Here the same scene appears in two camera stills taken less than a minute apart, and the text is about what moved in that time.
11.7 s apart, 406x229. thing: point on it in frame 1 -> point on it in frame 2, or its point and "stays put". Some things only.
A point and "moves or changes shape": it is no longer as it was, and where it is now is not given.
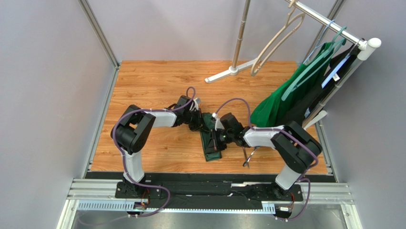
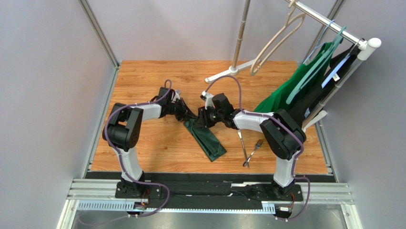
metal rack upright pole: [243, 24] stays put
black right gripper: [217, 139] -> [201, 118]
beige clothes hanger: [254, 73] stays put
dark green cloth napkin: [209, 150] moves or changes shape
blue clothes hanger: [317, 44] stays put
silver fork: [249, 157] stays put
